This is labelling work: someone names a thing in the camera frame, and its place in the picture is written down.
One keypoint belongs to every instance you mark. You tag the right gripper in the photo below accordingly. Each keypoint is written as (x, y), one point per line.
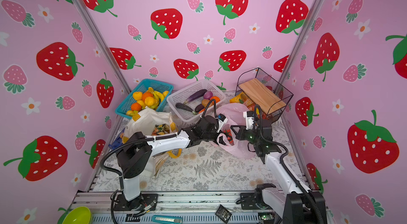
(240, 133)

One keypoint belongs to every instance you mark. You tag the white canvas tote bag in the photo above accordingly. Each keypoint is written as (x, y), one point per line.
(144, 122)

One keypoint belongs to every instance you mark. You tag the black electronic module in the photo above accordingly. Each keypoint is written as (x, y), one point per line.
(223, 214)

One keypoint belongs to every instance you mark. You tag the brown potato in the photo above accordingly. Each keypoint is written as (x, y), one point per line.
(205, 102)

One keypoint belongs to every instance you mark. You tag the long purple eggplant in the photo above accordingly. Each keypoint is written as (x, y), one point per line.
(196, 95)

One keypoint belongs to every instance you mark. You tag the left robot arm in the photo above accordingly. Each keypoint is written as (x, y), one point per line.
(130, 159)

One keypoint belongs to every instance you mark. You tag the blue tape dispenser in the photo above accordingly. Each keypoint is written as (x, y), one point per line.
(116, 143)

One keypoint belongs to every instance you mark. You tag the teal utility knife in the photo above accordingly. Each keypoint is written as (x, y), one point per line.
(166, 219)

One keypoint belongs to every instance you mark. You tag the yellow pear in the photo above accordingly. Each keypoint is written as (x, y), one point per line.
(150, 101)

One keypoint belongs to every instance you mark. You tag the small purple onion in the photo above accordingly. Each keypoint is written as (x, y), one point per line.
(208, 95)

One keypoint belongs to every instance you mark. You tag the black yellow snack bag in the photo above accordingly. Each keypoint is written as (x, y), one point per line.
(161, 129)

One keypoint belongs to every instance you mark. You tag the teal plastic basket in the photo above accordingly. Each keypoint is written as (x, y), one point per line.
(124, 108)

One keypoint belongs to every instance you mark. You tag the green plastic bowl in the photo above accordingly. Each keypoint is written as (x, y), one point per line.
(79, 215)

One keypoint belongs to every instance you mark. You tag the orange pumpkin toy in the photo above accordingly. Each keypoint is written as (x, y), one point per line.
(215, 98)

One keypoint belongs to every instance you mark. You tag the small tangerine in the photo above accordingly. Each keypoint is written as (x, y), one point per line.
(136, 107)

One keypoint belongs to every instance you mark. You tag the red tomato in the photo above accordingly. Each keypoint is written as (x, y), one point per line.
(229, 136)

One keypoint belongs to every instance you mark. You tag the dark cucumber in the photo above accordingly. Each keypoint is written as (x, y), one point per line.
(184, 107)

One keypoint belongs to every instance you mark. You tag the orange fruit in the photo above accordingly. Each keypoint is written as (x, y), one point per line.
(146, 95)

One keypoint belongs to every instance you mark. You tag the pink plastic grocery bag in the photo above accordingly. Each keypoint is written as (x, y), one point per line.
(234, 114)

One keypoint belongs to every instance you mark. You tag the yellow banana bunch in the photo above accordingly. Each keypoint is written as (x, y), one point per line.
(158, 96)

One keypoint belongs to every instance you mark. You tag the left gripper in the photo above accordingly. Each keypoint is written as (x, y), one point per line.
(219, 129)

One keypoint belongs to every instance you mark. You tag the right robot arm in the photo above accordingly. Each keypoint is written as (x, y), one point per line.
(295, 202)

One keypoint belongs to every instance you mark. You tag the black wire mesh shelf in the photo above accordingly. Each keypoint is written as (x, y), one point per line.
(262, 89)

